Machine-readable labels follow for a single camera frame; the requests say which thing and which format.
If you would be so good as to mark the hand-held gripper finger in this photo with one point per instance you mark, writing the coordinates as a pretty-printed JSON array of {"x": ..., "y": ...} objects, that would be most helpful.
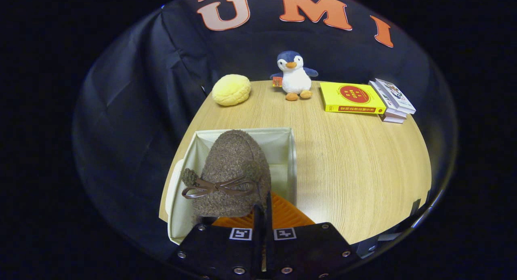
[
  {"x": 258, "y": 247},
  {"x": 268, "y": 247}
]

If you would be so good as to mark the brown fuzzy shoe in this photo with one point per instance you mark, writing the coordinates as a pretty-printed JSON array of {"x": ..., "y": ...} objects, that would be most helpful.
[{"x": 234, "y": 158}]

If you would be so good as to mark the cream fabric storage box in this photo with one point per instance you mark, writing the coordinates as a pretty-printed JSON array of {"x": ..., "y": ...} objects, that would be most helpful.
[{"x": 278, "y": 150}]

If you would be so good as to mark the yellow bun plush toy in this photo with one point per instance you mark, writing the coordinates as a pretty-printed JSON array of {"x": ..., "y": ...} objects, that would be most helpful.
[{"x": 231, "y": 90}]

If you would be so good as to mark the yellow book with red circle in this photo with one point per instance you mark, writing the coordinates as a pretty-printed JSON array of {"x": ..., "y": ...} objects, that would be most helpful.
[{"x": 335, "y": 98}]

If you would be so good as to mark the penguin plush toy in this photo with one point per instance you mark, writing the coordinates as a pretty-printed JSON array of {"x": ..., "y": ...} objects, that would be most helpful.
[{"x": 297, "y": 80}]

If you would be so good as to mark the illustrated white book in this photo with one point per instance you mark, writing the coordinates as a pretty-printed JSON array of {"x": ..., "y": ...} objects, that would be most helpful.
[{"x": 396, "y": 95}]

